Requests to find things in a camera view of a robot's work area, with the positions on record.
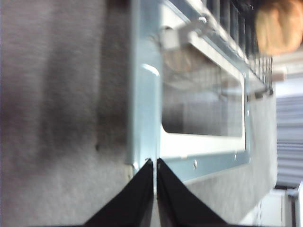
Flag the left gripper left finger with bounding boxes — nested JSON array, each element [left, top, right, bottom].
[[82, 158, 154, 227]]

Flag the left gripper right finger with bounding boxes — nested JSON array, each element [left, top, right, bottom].
[[156, 157, 226, 227]]

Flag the golden brown bread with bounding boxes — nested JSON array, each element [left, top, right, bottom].
[[255, 0, 303, 56]]

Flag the metal wire oven rack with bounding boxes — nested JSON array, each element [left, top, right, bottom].
[[205, 0, 274, 73]]

